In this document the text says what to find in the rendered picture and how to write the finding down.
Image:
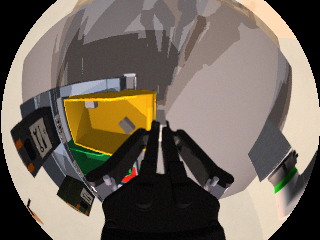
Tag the yellow bin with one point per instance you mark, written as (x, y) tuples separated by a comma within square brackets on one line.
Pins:
[(97, 129)]

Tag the green bin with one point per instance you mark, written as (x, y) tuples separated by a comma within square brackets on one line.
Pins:
[(87, 162)]

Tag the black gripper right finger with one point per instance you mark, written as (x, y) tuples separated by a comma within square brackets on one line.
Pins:
[(211, 177)]

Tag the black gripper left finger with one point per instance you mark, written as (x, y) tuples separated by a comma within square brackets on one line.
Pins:
[(106, 178)]

